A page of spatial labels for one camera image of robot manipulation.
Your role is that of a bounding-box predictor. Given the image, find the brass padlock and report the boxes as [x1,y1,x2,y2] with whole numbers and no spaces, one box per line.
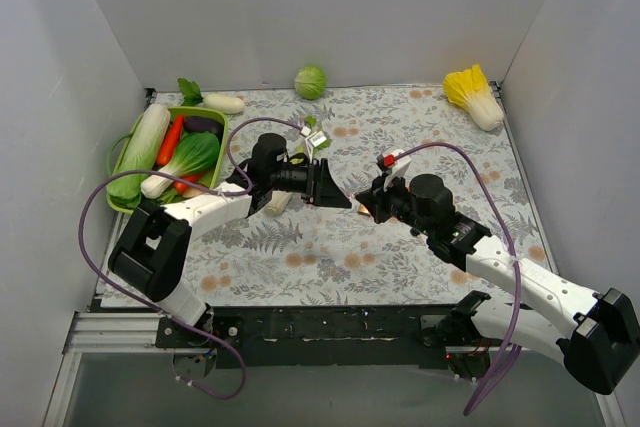
[357,204,371,216]

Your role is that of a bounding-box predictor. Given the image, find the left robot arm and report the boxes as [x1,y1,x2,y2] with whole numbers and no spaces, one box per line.
[108,133,351,347]

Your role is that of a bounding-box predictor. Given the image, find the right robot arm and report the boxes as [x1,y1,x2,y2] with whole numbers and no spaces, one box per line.
[356,174,639,395]

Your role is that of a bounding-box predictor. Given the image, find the celery stalk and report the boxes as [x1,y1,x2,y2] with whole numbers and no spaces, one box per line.
[263,115,334,217]

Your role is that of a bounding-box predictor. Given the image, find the floral table mat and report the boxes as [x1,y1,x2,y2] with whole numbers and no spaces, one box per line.
[94,85,560,308]

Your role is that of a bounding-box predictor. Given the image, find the green bok choy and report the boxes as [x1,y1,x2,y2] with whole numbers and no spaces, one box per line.
[141,132,220,199]

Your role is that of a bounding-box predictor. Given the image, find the white cucumber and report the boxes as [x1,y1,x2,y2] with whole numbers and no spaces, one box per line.
[203,93,245,115]

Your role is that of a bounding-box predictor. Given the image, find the purple eggplant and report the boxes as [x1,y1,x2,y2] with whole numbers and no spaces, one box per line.
[183,116,224,139]

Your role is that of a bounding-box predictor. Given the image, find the red pepper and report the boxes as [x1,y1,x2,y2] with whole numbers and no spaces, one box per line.
[173,172,204,196]

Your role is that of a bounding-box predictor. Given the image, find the round green cabbage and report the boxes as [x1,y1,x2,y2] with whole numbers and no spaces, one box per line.
[294,65,327,100]

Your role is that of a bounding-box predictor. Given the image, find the green plastic basket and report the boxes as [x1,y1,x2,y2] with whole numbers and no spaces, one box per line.
[106,106,228,214]

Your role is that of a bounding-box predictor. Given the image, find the orange carrot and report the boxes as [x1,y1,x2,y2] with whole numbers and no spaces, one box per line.
[156,115,185,167]

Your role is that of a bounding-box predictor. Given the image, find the green leafy herb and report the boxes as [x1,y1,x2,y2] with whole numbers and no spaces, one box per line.
[177,78,203,106]

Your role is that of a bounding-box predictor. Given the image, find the yellow napa cabbage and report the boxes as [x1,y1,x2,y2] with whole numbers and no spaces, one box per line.
[443,64,504,132]

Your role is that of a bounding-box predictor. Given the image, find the long green white cabbage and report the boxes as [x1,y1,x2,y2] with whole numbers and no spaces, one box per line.
[107,103,171,209]

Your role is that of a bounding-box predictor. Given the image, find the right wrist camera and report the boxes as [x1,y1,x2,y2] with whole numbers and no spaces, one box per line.
[376,149,411,191]

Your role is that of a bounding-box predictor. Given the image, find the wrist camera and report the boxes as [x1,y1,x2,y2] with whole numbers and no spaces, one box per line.
[376,149,411,191]
[301,127,331,160]

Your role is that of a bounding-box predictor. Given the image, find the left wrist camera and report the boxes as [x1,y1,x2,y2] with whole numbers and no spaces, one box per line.
[301,127,331,160]

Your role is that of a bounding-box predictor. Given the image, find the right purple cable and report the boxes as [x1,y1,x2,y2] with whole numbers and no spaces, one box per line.
[394,141,526,417]

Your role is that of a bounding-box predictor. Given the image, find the purple cable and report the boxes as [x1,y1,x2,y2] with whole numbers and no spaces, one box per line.
[78,117,311,401]
[394,141,526,417]

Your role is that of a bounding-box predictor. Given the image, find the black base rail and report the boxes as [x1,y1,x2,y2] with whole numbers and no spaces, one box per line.
[154,304,501,371]

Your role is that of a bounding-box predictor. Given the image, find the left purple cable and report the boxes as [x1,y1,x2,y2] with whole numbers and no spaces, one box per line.
[78,117,311,401]

